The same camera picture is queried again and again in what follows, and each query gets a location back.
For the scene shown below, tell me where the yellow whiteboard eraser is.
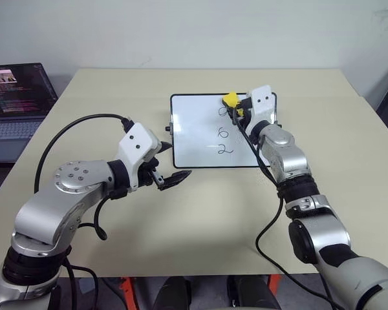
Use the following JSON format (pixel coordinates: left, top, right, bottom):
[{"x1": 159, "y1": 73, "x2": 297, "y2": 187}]
[{"x1": 222, "y1": 92, "x2": 246, "y2": 117}]

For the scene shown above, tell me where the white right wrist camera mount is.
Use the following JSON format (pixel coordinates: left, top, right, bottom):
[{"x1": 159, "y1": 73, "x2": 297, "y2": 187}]
[{"x1": 245, "y1": 84, "x2": 277, "y2": 130}]

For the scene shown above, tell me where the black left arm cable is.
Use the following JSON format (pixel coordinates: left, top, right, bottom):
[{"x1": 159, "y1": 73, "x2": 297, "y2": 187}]
[{"x1": 34, "y1": 112, "x2": 135, "y2": 242}]

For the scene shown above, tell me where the black-framed tabletop whiteboard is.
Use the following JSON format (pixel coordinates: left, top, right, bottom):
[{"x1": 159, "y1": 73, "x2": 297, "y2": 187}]
[{"x1": 166, "y1": 92, "x2": 282, "y2": 169}]

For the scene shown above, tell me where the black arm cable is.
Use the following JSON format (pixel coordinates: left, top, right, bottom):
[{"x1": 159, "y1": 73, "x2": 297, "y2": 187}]
[
  {"x1": 34, "y1": 112, "x2": 135, "y2": 242},
  {"x1": 232, "y1": 108, "x2": 343, "y2": 310}
]

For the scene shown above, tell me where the open grey laptop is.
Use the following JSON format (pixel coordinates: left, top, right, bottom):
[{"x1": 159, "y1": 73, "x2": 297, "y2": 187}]
[{"x1": 0, "y1": 62, "x2": 59, "y2": 168}]

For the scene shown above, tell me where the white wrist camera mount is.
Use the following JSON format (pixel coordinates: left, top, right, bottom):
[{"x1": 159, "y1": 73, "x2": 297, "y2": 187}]
[
  {"x1": 114, "y1": 122, "x2": 161, "y2": 191},
  {"x1": 245, "y1": 84, "x2": 277, "y2": 130}
]

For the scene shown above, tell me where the orange table leg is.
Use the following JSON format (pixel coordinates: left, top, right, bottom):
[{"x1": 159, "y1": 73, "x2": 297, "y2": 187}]
[
  {"x1": 120, "y1": 276, "x2": 134, "y2": 310},
  {"x1": 267, "y1": 274, "x2": 282, "y2": 293}
]

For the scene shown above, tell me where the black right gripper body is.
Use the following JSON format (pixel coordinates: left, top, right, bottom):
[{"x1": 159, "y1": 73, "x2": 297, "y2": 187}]
[{"x1": 241, "y1": 108, "x2": 254, "y2": 128}]

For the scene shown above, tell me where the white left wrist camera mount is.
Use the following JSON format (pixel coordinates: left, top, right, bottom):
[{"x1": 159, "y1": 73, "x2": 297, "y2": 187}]
[{"x1": 114, "y1": 122, "x2": 161, "y2": 191}]

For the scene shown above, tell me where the dark rounded shape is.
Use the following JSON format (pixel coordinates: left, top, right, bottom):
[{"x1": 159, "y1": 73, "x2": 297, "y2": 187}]
[
  {"x1": 226, "y1": 276, "x2": 279, "y2": 310},
  {"x1": 153, "y1": 276, "x2": 192, "y2": 310}
]

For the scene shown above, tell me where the black robot body cable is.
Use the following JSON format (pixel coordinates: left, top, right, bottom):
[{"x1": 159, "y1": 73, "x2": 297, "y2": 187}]
[{"x1": 63, "y1": 258, "x2": 100, "y2": 310}]

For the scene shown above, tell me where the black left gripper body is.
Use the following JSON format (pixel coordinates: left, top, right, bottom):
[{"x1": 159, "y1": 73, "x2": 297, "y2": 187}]
[{"x1": 137, "y1": 141, "x2": 166, "y2": 191}]

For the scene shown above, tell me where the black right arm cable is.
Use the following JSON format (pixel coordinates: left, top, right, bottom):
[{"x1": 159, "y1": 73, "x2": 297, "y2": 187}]
[{"x1": 232, "y1": 108, "x2": 343, "y2": 310}]

